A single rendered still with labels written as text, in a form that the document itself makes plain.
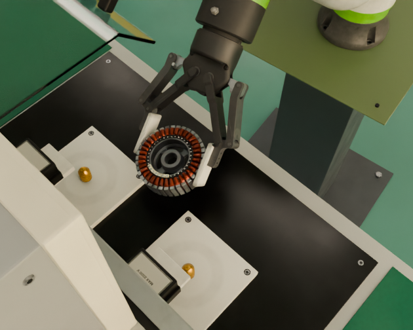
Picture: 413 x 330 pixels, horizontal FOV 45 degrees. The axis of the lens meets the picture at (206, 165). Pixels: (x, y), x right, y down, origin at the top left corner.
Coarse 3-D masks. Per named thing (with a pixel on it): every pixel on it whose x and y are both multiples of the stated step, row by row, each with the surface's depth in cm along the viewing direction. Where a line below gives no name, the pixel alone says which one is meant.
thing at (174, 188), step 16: (160, 128) 81; (176, 128) 80; (144, 144) 80; (160, 144) 80; (176, 144) 81; (192, 144) 78; (144, 160) 79; (176, 160) 78; (192, 160) 77; (144, 176) 77; (160, 176) 77; (176, 176) 76; (192, 176) 76; (160, 192) 78; (176, 192) 77
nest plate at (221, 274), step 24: (192, 216) 81; (168, 240) 79; (192, 240) 79; (216, 240) 79; (192, 264) 77; (216, 264) 77; (240, 264) 77; (192, 288) 75; (216, 288) 75; (240, 288) 75; (192, 312) 73; (216, 312) 73
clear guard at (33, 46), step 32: (0, 0) 66; (32, 0) 66; (64, 0) 66; (96, 0) 72; (0, 32) 63; (32, 32) 63; (64, 32) 63; (96, 32) 63; (128, 32) 66; (0, 64) 60; (32, 64) 60; (64, 64) 60; (0, 96) 58; (32, 96) 58
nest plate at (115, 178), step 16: (80, 144) 88; (96, 144) 88; (112, 144) 88; (80, 160) 86; (96, 160) 86; (112, 160) 86; (128, 160) 86; (96, 176) 85; (112, 176) 85; (128, 176) 85; (64, 192) 83; (80, 192) 83; (96, 192) 83; (112, 192) 83; (128, 192) 83; (80, 208) 82; (96, 208) 82; (112, 208) 82; (96, 224) 81
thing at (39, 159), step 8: (24, 144) 71; (32, 144) 71; (48, 144) 76; (24, 152) 71; (32, 152) 71; (40, 152) 71; (48, 152) 75; (56, 152) 75; (32, 160) 70; (40, 160) 70; (48, 160) 70; (56, 160) 75; (64, 160) 75; (40, 168) 69; (48, 168) 70; (56, 168) 71; (64, 168) 74; (72, 168) 74; (48, 176) 71; (56, 176) 72; (64, 176) 74; (56, 184) 74
